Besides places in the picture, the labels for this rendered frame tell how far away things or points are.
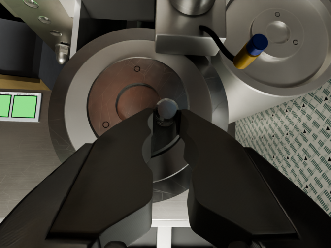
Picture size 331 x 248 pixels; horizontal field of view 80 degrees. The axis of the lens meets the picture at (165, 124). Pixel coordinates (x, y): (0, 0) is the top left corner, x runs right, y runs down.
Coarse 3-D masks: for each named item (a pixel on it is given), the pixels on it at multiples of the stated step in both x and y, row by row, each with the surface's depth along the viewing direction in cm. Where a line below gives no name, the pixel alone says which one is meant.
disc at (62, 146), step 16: (112, 32) 17; (128, 32) 17; (144, 32) 17; (96, 48) 17; (80, 64) 17; (208, 64) 17; (64, 80) 16; (208, 80) 17; (64, 96) 16; (224, 96) 17; (48, 112) 16; (224, 112) 17; (64, 128) 16; (224, 128) 16; (64, 144) 16; (64, 160) 15; (176, 176) 16; (160, 192) 15; (176, 192) 16
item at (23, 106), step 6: (18, 96) 48; (24, 96) 48; (30, 96) 48; (18, 102) 47; (24, 102) 47; (30, 102) 47; (18, 108) 47; (24, 108) 47; (30, 108) 47; (12, 114) 47; (18, 114) 47; (24, 114) 47; (30, 114) 47
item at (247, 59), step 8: (208, 32) 13; (216, 40) 12; (256, 40) 9; (264, 40) 9; (224, 48) 12; (248, 48) 10; (256, 48) 9; (264, 48) 9; (232, 56) 12; (240, 56) 10; (248, 56) 10; (256, 56) 10; (240, 64) 11; (248, 64) 11
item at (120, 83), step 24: (120, 72) 15; (144, 72) 15; (168, 72) 15; (96, 96) 14; (120, 96) 15; (144, 96) 14; (168, 96) 15; (96, 120) 14; (120, 120) 14; (168, 144) 14
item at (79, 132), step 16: (112, 48) 16; (128, 48) 16; (144, 48) 16; (96, 64) 16; (176, 64) 16; (192, 64) 16; (80, 80) 15; (192, 80) 16; (80, 96) 15; (192, 96) 16; (208, 96) 16; (64, 112) 15; (80, 112) 15; (208, 112) 16; (80, 128) 15; (80, 144) 15; (176, 144) 15; (160, 160) 15; (176, 160) 15; (160, 176) 15
